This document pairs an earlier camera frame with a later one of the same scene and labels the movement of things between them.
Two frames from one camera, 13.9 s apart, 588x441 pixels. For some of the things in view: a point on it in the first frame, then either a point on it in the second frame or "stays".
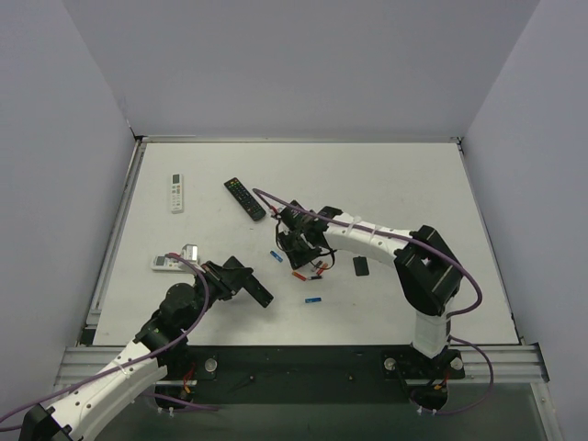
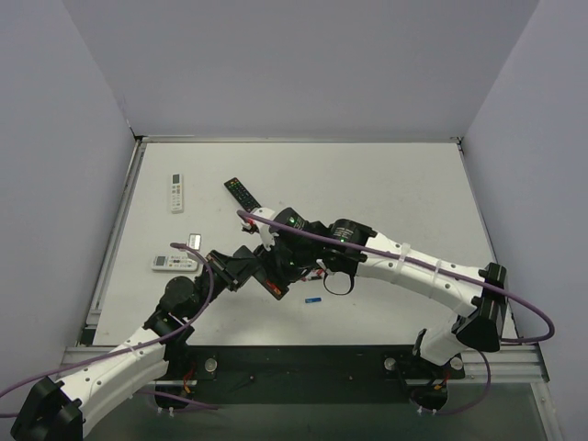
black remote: [255, 288] → [276, 289]
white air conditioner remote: [176, 194] stays
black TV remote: [248, 203] stays
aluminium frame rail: [511, 363] stays
